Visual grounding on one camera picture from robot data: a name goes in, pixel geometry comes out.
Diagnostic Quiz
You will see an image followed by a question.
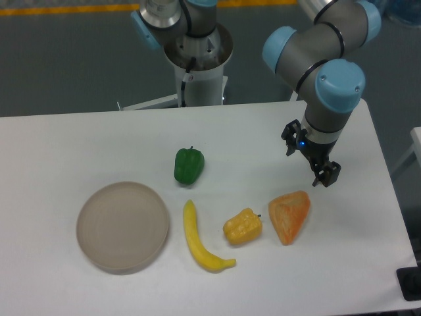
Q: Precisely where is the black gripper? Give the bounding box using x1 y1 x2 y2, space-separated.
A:
281 118 341 188

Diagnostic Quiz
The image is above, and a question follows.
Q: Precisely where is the yellow banana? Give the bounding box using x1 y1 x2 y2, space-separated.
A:
183 199 236 273

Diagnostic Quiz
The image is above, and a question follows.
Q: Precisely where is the beige round plate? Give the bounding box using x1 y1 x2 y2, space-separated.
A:
76 182 170 275

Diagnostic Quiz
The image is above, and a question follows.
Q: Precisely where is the black clamp at table edge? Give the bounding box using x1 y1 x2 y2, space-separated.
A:
396 267 420 302

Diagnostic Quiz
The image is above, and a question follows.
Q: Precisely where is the yellow bell pepper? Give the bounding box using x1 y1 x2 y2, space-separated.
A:
223 208 262 245

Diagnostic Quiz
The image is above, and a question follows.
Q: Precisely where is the green bell pepper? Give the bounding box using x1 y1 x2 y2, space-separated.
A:
174 147 205 186

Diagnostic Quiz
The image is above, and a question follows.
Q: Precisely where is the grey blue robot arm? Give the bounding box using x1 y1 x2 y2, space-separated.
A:
131 1 382 186

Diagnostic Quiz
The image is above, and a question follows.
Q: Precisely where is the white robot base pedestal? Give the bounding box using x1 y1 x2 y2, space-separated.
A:
121 23 233 111

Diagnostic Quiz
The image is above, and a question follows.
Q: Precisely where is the black base cable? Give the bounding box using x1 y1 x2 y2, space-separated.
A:
179 57 197 108

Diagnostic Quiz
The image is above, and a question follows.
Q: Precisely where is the orange pumpkin slice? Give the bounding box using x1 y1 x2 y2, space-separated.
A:
268 190 310 246

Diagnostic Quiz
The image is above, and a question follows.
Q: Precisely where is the white side table edge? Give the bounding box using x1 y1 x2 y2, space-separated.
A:
390 127 420 181

